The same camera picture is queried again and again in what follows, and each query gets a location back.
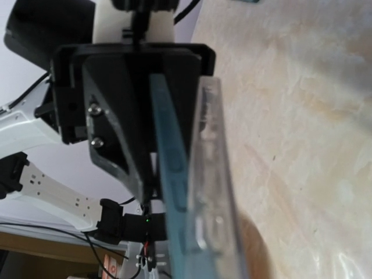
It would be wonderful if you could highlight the teal smartphone face down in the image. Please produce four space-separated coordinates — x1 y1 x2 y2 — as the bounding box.
236 0 261 5

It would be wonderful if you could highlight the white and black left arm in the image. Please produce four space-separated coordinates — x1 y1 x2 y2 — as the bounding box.
1 1 216 244

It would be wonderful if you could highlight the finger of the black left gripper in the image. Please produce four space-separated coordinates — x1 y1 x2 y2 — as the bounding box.
81 53 163 206

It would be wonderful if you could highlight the black smartphone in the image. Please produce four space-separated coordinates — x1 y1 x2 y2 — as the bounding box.
149 73 221 279

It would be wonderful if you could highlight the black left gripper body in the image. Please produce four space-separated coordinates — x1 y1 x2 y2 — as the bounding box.
51 43 216 145

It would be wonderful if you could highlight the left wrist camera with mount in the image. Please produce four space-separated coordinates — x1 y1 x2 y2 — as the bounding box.
92 0 181 44

